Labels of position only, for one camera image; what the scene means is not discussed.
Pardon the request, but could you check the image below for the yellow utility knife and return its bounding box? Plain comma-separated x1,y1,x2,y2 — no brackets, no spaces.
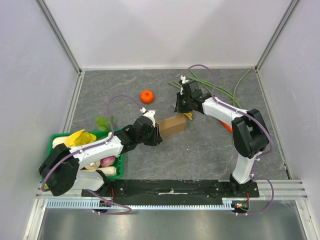
184,112,194,121

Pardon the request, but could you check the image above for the brown cardboard express box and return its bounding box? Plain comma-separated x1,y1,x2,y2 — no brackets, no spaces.
157,114,187,137

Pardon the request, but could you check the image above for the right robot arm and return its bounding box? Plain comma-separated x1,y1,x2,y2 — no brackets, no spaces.
174,80,271,197

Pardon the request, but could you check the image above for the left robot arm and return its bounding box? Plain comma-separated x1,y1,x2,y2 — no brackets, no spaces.
38,116,163,197

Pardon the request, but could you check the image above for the bunch of long green beans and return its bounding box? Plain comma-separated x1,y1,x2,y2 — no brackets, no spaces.
183,66,255,109

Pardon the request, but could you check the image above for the small orange pumpkin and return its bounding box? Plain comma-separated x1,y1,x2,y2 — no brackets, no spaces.
140,89,155,104

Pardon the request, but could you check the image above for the green leafy vegetable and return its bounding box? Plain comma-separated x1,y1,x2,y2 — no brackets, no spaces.
95,116,114,132

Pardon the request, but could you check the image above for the green plastic basket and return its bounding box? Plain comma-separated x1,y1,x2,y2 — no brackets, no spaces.
38,131,124,190

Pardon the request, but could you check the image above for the orange carrot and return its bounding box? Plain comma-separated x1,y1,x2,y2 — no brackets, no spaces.
220,121,233,133

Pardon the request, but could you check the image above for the purple onion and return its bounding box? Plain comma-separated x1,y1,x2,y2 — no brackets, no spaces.
100,156,116,168

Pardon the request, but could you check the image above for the white mushroom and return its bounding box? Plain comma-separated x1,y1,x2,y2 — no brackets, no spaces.
83,161,101,171

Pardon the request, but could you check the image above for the white corn cob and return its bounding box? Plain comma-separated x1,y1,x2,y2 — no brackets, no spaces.
52,129,97,149

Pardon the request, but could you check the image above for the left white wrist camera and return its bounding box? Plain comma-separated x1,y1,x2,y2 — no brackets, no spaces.
140,107,156,126

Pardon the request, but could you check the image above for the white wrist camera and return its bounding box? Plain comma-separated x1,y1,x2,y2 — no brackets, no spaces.
178,75,188,95
140,107,156,126

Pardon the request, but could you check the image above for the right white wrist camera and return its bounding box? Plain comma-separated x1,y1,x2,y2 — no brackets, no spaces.
178,75,188,95

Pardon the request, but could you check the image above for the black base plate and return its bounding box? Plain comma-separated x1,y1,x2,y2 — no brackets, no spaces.
95,179,260,200

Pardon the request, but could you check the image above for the grey slotted cable duct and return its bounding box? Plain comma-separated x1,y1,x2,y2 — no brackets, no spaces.
46,199,235,211

